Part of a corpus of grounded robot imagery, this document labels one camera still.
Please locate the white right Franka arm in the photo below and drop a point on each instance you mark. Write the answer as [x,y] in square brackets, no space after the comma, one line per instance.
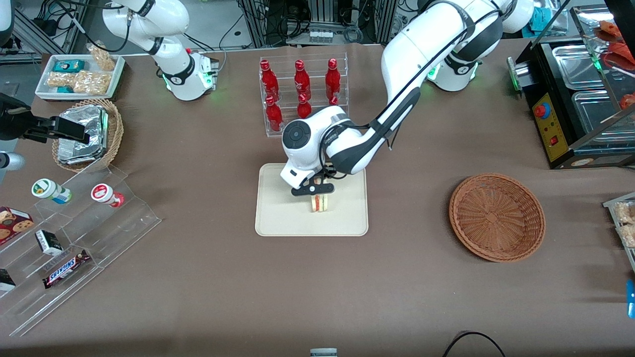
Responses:
[173,74]

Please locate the steel warmer pan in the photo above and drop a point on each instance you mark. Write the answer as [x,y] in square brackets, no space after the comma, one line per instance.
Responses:
[575,67]
[595,116]

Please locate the black food warmer cabinet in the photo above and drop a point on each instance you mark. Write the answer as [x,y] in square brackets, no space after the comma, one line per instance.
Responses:
[550,126]

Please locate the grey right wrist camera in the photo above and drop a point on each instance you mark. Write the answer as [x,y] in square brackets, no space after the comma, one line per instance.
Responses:
[11,161]

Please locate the clear bag of puffed snacks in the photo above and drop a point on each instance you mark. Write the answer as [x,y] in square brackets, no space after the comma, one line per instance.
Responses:
[628,236]
[626,212]

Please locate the blue plastic object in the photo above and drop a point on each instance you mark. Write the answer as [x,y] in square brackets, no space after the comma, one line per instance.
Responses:
[631,300]

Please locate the red cola bottle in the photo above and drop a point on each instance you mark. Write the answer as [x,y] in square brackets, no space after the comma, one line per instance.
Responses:
[274,116]
[333,82]
[301,82]
[304,106]
[333,100]
[269,82]

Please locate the deep wicker basket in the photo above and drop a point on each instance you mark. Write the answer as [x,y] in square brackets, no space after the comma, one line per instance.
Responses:
[116,134]

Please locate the aluminium frame rack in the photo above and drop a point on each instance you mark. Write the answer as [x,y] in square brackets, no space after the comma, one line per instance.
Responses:
[382,20]

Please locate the grey snack tray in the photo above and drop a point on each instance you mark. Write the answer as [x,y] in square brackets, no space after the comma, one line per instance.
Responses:
[611,202]

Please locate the black snack box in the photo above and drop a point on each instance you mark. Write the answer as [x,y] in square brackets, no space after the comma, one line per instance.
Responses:
[6,280]

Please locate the white socket strip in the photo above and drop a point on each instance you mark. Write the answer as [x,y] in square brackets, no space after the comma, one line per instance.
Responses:
[320,35]

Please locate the foil-wrapped package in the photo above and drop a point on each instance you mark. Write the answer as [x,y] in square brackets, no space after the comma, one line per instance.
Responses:
[92,119]
[74,152]

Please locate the red-lid yogurt bottle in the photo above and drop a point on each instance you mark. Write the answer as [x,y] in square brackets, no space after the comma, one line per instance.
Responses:
[105,194]

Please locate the Snickers chocolate bar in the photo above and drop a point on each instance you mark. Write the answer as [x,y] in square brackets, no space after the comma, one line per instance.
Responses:
[65,269]

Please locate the triangular sandwich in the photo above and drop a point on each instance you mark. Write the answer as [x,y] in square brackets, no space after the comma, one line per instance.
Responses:
[320,204]

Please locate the clear acrylic bottle rack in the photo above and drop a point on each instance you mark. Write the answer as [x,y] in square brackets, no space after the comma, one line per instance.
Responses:
[286,74]

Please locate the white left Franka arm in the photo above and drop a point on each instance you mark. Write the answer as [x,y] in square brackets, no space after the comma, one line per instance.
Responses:
[421,44]

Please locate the large clear puffed snack bag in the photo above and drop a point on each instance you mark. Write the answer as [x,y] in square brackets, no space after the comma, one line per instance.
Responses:
[93,83]

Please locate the white rectangular snack tray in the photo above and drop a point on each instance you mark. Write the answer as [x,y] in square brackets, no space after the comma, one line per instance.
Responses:
[49,95]

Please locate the grey device edge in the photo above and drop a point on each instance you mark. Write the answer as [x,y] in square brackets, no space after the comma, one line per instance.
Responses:
[323,353]

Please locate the green-lid yogurt bottle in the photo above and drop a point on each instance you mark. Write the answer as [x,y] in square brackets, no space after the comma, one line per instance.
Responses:
[48,190]

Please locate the clear acrylic stepped display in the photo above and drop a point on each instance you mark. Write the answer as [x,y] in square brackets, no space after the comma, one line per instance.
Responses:
[134,218]

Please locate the upright clear snack bag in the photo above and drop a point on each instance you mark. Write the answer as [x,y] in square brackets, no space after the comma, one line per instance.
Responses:
[103,58]

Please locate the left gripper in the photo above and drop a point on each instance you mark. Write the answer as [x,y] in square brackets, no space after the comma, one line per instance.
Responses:
[328,169]

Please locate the small teal snack packet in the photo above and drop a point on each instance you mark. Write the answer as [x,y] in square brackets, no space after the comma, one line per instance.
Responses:
[64,89]

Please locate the shallow round wicker basket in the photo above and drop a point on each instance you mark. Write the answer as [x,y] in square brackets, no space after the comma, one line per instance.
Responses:
[496,218]

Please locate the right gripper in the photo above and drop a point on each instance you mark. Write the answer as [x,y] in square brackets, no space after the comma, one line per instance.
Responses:
[14,122]

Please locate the small black white carton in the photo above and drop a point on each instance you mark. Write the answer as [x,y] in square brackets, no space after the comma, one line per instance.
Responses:
[48,243]

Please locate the red cookie box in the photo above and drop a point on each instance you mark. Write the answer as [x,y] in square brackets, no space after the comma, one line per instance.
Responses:
[12,225]

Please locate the beige rectangular tray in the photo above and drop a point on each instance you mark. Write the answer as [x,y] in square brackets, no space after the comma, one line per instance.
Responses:
[278,213]

